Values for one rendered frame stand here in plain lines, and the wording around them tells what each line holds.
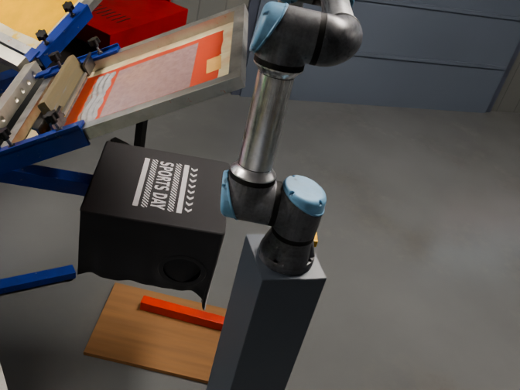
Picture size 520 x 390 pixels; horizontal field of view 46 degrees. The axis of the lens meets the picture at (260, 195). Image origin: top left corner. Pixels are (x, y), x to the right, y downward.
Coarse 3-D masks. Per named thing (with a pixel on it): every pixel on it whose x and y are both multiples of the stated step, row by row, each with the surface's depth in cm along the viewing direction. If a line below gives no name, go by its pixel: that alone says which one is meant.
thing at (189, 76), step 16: (192, 64) 195; (144, 80) 199; (160, 80) 194; (176, 80) 189; (192, 80) 185; (112, 96) 198; (128, 96) 193; (144, 96) 189; (160, 96) 184; (80, 112) 197; (112, 112) 187
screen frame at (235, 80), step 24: (192, 24) 216; (216, 24) 214; (240, 24) 198; (144, 48) 219; (240, 48) 182; (240, 72) 168; (168, 96) 173; (192, 96) 170; (216, 96) 170; (24, 120) 199; (96, 120) 178; (120, 120) 174; (144, 120) 174
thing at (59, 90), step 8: (72, 56) 211; (64, 64) 207; (72, 64) 209; (80, 64) 215; (64, 72) 202; (72, 72) 207; (80, 72) 212; (56, 80) 196; (64, 80) 200; (72, 80) 205; (48, 88) 193; (56, 88) 193; (64, 88) 198; (72, 88) 203; (48, 96) 187; (56, 96) 192; (64, 96) 196; (40, 104) 184; (48, 104) 185; (56, 104) 190; (64, 104) 194
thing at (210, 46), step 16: (176, 48) 213; (192, 48) 207; (208, 48) 202; (128, 64) 217; (144, 64) 211; (160, 64) 206; (176, 64) 200; (96, 80) 216; (112, 80) 210; (128, 80) 204; (80, 96) 209
